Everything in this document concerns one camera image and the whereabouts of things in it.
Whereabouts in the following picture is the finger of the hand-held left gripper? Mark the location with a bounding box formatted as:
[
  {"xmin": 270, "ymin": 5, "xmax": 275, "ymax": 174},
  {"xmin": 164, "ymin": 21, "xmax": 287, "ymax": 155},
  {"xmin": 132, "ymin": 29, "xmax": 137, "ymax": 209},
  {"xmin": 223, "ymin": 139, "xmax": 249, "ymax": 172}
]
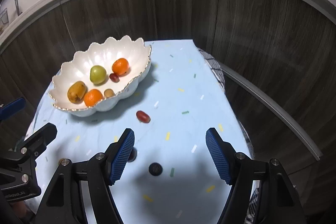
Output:
[
  {"xmin": 0, "ymin": 97, "xmax": 26, "ymax": 121},
  {"xmin": 16, "ymin": 123, "xmax": 58, "ymax": 169}
]

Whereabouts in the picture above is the light blue patterned tablecloth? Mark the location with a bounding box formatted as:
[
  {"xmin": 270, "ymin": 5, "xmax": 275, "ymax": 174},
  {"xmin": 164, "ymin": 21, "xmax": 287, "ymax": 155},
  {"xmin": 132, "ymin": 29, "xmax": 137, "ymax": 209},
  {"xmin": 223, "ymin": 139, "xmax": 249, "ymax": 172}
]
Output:
[{"xmin": 25, "ymin": 40, "xmax": 254, "ymax": 224}]

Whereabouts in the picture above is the white scalloped shell bowl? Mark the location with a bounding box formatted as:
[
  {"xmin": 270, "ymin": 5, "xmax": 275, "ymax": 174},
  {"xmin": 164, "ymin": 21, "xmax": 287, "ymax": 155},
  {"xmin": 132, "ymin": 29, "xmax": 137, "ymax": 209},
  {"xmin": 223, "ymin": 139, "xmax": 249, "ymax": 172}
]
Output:
[{"xmin": 49, "ymin": 35, "xmax": 152, "ymax": 117}]

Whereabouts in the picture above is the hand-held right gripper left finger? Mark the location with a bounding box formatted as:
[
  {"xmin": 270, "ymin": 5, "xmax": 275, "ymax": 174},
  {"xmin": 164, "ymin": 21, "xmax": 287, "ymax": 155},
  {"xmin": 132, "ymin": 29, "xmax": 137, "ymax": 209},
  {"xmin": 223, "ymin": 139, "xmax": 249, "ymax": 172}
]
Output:
[{"xmin": 38, "ymin": 128, "xmax": 135, "ymax": 224}]

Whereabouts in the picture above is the yellow mango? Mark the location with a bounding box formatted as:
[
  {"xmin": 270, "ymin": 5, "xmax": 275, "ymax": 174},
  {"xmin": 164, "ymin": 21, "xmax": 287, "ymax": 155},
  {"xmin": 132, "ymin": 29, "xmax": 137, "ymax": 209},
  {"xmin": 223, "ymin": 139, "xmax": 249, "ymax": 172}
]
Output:
[{"xmin": 67, "ymin": 81, "xmax": 87, "ymax": 104}]

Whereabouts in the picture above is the green apple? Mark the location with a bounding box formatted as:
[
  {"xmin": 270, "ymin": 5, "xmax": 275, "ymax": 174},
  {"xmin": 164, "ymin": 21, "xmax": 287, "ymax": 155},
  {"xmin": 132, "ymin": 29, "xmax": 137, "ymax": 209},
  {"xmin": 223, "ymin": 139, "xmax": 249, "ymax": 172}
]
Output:
[{"xmin": 90, "ymin": 65, "xmax": 107, "ymax": 85}]

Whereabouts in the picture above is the steel kitchen faucet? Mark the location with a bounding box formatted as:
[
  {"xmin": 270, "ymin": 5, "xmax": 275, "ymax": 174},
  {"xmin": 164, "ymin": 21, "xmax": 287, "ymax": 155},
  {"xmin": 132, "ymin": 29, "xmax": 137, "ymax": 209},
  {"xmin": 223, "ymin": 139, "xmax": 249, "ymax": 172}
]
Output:
[{"xmin": 0, "ymin": 0, "xmax": 23, "ymax": 17}]

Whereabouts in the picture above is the orange tangerine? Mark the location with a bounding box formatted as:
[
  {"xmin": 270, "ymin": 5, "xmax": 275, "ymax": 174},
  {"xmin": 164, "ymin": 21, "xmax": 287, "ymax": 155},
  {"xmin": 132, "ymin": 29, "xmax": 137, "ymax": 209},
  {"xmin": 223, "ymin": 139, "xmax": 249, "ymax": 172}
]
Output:
[
  {"xmin": 112, "ymin": 58, "xmax": 130, "ymax": 76},
  {"xmin": 84, "ymin": 89, "xmax": 104, "ymax": 107}
]

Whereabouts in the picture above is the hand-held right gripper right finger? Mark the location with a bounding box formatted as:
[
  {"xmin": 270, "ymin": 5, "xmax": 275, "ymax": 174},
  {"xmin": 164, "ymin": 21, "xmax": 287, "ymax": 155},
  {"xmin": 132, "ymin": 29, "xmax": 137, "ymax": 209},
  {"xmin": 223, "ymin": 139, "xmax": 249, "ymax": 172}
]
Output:
[{"xmin": 205, "ymin": 127, "xmax": 307, "ymax": 224}]

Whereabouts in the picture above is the dark wood cabinet door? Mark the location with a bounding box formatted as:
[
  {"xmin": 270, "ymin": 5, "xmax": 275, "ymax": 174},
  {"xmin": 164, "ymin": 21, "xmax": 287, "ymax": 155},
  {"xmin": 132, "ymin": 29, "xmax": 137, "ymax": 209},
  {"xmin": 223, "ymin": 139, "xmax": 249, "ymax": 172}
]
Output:
[
  {"xmin": 0, "ymin": 2, "xmax": 78, "ymax": 98},
  {"xmin": 213, "ymin": 0, "xmax": 336, "ymax": 224},
  {"xmin": 154, "ymin": 0, "xmax": 220, "ymax": 56},
  {"xmin": 60, "ymin": 0, "xmax": 158, "ymax": 52}
]

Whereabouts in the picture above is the grey curved trim strip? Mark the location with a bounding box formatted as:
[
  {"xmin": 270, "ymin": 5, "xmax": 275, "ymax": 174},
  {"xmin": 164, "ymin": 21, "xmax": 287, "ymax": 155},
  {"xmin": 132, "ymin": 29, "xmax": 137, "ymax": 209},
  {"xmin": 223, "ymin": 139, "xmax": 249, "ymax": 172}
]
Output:
[{"xmin": 218, "ymin": 61, "xmax": 323, "ymax": 161}]

